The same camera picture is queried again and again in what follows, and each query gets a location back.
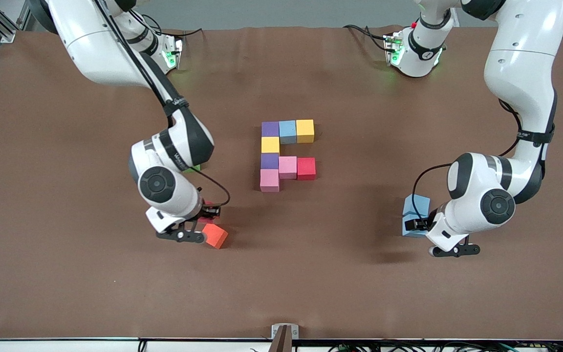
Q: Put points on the yellow foam cube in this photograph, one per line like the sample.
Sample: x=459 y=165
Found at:
x=270 y=145
x=305 y=131

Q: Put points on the crimson foam cube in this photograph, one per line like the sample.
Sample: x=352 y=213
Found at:
x=205 y=220

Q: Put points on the light blue foam cube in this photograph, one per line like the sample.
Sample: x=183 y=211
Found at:
x=287 y=132
x=416 y=204
x=411 y=233

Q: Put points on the brown table mat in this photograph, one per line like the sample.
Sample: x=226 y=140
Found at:
x=66 y=274

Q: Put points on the orange foam cube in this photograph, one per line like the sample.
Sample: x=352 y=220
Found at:
x=217 y=235

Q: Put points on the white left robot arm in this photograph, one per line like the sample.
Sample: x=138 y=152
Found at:
x=521 y=58

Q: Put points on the metal edge bracket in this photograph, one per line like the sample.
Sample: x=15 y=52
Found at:
x=276 y=331

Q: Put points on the purple foam cube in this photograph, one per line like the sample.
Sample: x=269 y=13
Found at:
x=270 y=161
x=270 y=130

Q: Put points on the red foam cube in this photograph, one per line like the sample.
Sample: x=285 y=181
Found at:
x=306 y=168

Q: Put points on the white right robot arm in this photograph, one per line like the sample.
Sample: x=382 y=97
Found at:
x=96 y=49

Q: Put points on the green foam cube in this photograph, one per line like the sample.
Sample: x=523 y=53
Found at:
x=194 y=168

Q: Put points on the white table edge rail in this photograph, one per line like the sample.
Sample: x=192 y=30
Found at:
x=42 y=347

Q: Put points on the pink foam cube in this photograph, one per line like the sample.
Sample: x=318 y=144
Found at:
x=270 y=181
x=288 y=167

